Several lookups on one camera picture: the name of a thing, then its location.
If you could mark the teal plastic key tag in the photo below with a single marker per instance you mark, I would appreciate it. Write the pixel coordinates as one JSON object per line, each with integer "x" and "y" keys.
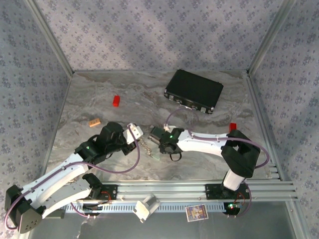
{"x": 156, "y": 156}

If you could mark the black round controller board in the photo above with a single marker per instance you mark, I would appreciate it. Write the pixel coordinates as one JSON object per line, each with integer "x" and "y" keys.
{"x": 89, "y": 207}
{"x": 233, "y": 210}

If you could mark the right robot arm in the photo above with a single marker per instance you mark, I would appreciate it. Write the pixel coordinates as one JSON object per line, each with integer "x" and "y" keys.
{"x": 204, "y": 143}

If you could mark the aluminium frame post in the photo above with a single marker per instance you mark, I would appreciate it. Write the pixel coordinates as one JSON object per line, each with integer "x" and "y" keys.
{"x": 269, "y": 37}
{"x": 51, "y": 37}

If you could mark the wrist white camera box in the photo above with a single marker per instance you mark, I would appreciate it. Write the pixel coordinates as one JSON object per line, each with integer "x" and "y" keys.
{"x": 167, "y": 127}
{"x": 133, "y": 133}

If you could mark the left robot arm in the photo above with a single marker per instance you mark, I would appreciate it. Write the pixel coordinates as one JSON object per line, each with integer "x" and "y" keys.
{"x": 57, "y": 179}

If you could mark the metal key holder with rings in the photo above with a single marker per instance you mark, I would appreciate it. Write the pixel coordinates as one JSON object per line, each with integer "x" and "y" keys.
{"x": 147, "y": 149}

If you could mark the black hard case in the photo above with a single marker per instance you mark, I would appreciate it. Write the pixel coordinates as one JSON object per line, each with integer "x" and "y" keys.
{"x": 194, "y": 87}

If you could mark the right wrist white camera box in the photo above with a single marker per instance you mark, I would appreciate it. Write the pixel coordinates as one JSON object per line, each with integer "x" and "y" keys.
{"x": 167, "y": 127}

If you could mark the small wooden block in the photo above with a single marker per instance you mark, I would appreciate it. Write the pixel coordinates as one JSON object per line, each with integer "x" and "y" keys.
{"x": 94, "y": 122}

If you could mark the colourful picture card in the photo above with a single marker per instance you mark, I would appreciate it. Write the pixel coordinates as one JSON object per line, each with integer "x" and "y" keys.
{"x": 197, "y": 212}

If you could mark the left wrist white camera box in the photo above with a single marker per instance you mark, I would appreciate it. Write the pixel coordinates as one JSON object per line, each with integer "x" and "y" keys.
{"x": 133, "y": 133}

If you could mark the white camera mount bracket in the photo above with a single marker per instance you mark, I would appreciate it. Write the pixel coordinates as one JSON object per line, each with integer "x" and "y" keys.
{"x": 147, "y": 207}

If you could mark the aluminium side rail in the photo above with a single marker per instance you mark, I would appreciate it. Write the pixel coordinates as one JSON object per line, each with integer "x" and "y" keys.
{"x": 59, "y": 112}
{"x": 262, "y": 112}

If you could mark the red block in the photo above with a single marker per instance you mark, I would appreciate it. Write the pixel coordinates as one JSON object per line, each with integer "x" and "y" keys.
{"x": 116, "y": 101}
{"x": 233, "y": 126}

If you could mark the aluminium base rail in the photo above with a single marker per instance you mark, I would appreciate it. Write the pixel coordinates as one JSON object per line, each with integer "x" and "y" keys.
{"x": 162, "y": 191}

